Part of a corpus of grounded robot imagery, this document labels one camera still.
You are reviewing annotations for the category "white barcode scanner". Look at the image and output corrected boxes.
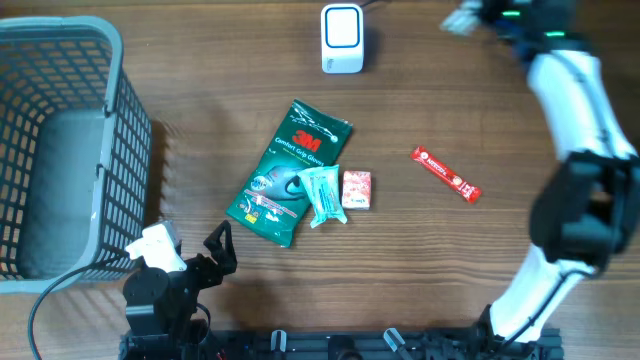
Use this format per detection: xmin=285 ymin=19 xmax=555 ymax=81
xmin=320 ymin=3 xmax=364 ymax=74

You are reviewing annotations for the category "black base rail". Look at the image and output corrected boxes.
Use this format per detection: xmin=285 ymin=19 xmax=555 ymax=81
xmin=118 ymin=328 xmax=565 ymax=360

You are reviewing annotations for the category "grey plastic mesh basket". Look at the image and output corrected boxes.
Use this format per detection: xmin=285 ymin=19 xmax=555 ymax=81
xmin=1 ymin=16 xmax=152 ymax=294

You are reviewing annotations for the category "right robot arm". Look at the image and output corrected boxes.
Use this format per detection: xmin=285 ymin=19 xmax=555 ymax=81
xmin=467 ymin=1 xmax=639 ymax=357

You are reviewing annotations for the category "left camera cable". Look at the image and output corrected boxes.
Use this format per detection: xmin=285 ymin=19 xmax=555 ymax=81
xmin=27 ymin=257 xmax=131 ymax=360

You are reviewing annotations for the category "green 3M gloves packet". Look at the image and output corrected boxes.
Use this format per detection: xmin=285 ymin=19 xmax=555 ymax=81
xmin=226 ymin=99 xmax=352 ymax=248

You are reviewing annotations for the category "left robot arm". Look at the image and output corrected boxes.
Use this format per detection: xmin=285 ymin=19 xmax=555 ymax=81
xmin=119 ymin=221 xmax=237 ymax=359

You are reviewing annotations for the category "white teal tissue packet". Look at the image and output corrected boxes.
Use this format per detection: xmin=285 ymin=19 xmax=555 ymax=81
xmin=298 ymin=165 xmax=348 ymax=228

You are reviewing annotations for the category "red white small carton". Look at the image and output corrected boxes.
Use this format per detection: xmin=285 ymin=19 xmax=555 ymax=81
xmin=341 ymin=171 xmax=372 ymax=210

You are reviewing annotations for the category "red Nescafe stick sachet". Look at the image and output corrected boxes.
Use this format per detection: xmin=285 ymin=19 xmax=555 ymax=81
xmin=410 ymin=146 xmax=482 ymax=204

